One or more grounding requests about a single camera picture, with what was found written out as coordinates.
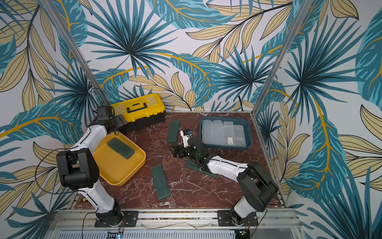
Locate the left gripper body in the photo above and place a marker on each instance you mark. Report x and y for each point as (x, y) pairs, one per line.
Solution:
(114, 124)

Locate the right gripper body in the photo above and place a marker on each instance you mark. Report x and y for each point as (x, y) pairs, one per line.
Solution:
(180, 150)

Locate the green pencil case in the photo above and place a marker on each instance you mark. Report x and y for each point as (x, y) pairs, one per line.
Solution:
(191, 165)
(121, 148)
(160, 182)
(173, 131)

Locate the clear ribbed case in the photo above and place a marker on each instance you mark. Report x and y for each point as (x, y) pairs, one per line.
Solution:
(207, 132)

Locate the yellow black toolbox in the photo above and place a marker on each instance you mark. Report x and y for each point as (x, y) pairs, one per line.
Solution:
(140, 112)

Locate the clear case with red pen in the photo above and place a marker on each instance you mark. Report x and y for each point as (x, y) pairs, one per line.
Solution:
(218, 133)

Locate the clear case with barcode label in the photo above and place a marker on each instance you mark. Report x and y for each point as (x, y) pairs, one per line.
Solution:
(229, 133)

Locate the yellow plastic tray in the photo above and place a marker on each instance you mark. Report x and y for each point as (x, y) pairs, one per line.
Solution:
(113, 168)

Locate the clear case stack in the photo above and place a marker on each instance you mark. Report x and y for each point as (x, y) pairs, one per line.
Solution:
(239, 135)

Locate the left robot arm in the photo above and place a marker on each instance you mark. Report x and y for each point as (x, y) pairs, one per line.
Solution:
(79, 172)

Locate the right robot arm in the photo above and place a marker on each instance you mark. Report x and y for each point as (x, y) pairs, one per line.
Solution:
(256, 184)

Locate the teal plastic tray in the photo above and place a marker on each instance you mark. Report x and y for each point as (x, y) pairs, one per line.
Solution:
(247, 129)

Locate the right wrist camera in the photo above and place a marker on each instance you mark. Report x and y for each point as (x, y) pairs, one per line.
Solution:
(185, 135)

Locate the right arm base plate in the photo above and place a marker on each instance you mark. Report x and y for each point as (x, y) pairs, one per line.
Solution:
(229, 218)

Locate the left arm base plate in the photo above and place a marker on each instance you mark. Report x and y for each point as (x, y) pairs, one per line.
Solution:
(115, 220)

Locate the aluminium front rail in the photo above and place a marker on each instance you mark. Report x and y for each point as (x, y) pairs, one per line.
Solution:
(274, 223)

